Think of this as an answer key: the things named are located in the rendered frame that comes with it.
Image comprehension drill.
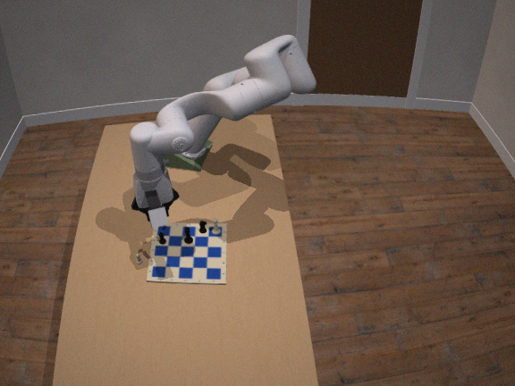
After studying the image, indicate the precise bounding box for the blue and white chessboard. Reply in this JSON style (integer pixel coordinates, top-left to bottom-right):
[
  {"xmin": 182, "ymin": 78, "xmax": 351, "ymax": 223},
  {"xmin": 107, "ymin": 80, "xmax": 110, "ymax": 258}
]
[{"xmin": 147, "ymin": 222, "xmax": 227, "ymax": 285}]

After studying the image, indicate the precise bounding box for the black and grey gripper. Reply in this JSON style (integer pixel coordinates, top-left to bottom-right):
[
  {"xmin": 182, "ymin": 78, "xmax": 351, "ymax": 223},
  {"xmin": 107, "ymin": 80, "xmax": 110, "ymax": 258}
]
[{"xmin": 131, "ymin": 167, "xmax": 180, "ymax": 222}]

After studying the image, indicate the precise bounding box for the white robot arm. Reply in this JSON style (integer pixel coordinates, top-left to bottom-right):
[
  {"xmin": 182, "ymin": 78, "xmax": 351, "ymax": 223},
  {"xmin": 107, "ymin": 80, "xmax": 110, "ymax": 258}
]
[{"xmin": 130, "ymin": 35, "xmax": 317, "ymax": 228}]

